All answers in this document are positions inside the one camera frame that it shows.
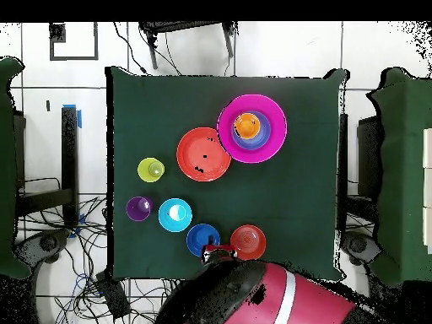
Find dark green side cloth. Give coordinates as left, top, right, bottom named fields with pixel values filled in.
left=0, top=56, right=31, bottom=279
left=365, top=66, right=432, bottom=288

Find thin black floor cable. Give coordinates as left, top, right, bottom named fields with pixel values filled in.
left=112, top=21, right=150, bottom=76

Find large pink plastic bowl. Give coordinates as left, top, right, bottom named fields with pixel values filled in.
left=216, top=94, right=289, bottom=165

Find black power strip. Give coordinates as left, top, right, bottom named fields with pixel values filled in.
left=94, top=270, right=132, bottom=321

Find black floor stand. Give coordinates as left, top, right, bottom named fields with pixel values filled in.
left=14, top=105, right=80, bottom=229

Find dark blue ribbed bowl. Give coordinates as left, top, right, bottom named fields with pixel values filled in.
left=186, top=223, right=221, bottom=257

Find orange translucent bowl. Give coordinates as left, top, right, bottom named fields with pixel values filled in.
left=229, top=224, right=267, bottom=262

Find black floor device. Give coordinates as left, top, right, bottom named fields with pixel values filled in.
left=339, top=230, right=383, bottom=267
left=13, top=228, right=73, bottom=281

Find white box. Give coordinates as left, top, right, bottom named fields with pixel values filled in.
left=422, top=207, right=432, bottom=254
left=422, top=127, right=432, bottom=169
left=422, top=168, right=432, bottom=208

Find red-orange shallow bowl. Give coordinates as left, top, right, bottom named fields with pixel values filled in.
left=175, top=127, right=233, bottom=183

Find orange plastic cup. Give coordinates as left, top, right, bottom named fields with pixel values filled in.
left=234, top=112, right=262, bottom=140

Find yellow plastic cup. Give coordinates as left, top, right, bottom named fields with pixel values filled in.
left=137, top=157, right=166, bottom=184

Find bundle of floor cables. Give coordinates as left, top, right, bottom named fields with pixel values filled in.
left=19, top=175, right=176, bottom=324

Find light blue translucent bowl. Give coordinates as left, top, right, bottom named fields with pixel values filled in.
left=231, top=110, right=272, bottom=151

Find black metal stool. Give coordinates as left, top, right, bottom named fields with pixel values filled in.
left=138, top=21, right=240, bottom=71

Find purple plastic cup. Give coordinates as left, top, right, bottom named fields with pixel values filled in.
left=125, top=196, right=154, bottom=223

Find black square frame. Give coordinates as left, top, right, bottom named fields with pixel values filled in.
left=49, top=21, right=100, bottom=62

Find cyan ribbed bowl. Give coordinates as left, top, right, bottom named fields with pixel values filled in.
left=157, top=197, right=194, bottom=234

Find blue tape strip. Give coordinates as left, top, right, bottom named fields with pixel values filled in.
left=68, top=213, right=86, bottom=240
left=62, top=104, right=83, bottom=129

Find dark green table cloth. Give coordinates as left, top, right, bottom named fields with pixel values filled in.
left=105, top=65, right=350, bottom=281

